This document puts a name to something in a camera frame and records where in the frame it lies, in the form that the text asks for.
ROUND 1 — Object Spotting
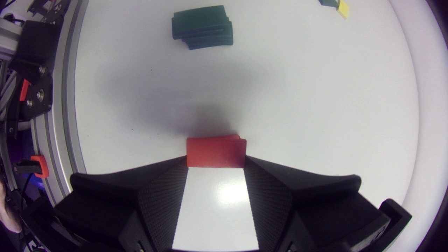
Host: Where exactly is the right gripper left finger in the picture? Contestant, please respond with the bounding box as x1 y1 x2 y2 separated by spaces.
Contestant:
54 156 189 252

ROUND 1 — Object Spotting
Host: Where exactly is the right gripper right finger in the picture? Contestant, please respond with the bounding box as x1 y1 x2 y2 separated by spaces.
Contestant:
244 156 391 252

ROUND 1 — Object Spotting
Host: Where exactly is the red wooden block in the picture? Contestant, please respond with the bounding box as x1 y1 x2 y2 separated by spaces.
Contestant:
186 138 247 169

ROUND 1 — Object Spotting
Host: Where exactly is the person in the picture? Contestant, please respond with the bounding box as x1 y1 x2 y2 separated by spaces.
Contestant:
0 180 23 234

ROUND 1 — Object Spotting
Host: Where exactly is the pile of green wooden blocks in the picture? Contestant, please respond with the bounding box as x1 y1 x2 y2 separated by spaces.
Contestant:
171 5 234 50

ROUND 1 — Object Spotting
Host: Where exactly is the yellow wooden block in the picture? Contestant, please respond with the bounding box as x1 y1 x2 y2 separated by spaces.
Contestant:
336 0 350 20

